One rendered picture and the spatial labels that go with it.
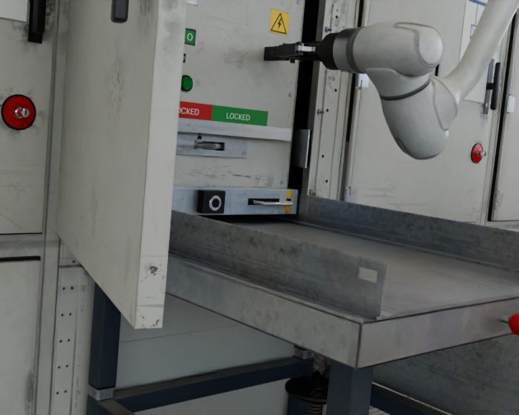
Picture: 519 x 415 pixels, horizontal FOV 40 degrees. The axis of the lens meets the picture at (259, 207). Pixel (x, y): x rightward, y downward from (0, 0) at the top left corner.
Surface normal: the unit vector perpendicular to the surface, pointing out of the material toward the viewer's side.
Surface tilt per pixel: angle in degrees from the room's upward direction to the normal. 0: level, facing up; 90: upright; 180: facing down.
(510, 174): 90
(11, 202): 90
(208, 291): 90
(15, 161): 90
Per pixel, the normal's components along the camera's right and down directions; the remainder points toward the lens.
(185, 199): 0.66, 0.14
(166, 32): 0.39, 0.13
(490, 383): -0.75, 0.00
